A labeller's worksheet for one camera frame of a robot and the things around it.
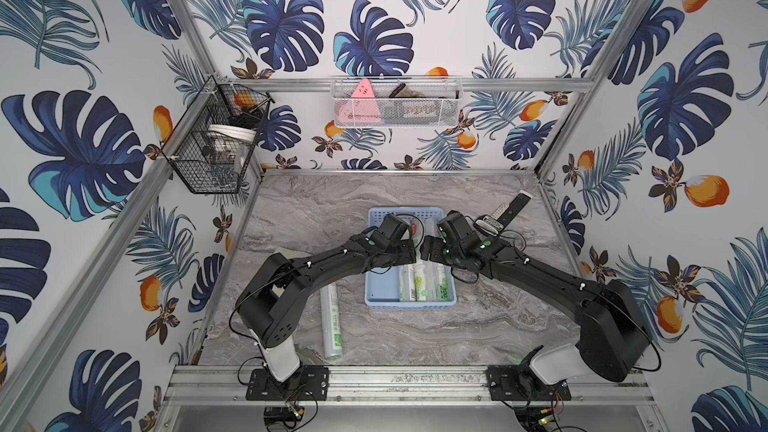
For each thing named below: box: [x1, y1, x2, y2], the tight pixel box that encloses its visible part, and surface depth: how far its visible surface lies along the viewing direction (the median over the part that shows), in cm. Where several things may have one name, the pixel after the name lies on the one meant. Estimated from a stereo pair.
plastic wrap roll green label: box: [409, 263, 428, 301], surface depth 90 cm
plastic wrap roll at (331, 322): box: [320, 284, 343, 359], surface depth 82 cm
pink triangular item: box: [335, 78, 382, 124], surface depth 92 cm
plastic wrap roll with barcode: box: [399, 264, 416, 302], surface depth 89 cm
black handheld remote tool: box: [473, 190, 533, 235], surface depth 109 cm
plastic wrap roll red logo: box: [433, 261, 454, 302], surface depth 87 cm
